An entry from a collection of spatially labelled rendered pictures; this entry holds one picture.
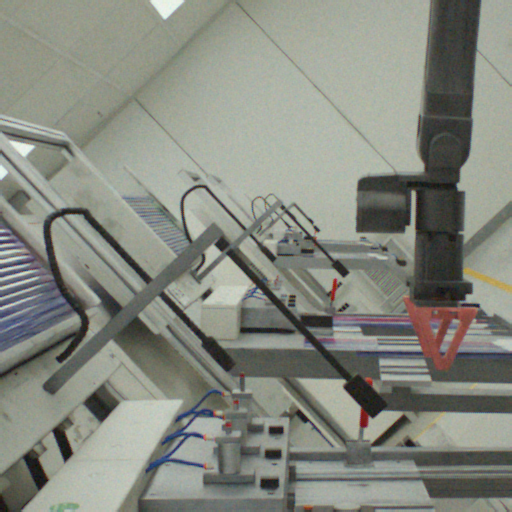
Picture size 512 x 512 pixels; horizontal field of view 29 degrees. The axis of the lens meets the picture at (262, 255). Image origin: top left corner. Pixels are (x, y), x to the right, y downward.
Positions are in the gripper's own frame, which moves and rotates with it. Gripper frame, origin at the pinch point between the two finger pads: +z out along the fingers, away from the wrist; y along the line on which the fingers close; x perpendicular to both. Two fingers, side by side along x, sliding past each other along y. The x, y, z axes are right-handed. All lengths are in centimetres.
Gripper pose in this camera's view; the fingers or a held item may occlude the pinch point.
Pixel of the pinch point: (436, 356)
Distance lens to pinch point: 120.6
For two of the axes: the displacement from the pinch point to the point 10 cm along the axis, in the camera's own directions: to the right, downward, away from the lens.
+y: -0.3, 0.5, -10.0
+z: -0.2, 10.0, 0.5
